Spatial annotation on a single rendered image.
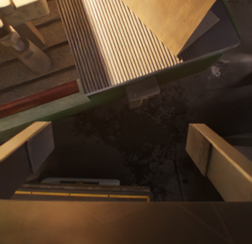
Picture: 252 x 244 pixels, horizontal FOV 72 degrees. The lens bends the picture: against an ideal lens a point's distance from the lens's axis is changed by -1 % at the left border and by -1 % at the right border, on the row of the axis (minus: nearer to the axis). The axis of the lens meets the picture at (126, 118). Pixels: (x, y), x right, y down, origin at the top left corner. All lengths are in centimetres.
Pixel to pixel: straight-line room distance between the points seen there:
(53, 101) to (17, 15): 27
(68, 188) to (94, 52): 81
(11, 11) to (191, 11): 49
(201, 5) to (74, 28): 45
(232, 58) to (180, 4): 126
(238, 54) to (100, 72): 140
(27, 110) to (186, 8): 61
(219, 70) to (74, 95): 133
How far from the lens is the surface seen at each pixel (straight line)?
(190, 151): 16
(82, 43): 73
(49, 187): 123
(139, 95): 76
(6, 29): 56
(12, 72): 79
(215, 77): 169
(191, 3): 59
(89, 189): 116
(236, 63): 182
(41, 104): 73
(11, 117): 75
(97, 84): 66
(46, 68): 71
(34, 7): 63
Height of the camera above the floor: 144
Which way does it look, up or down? 83 degrees down
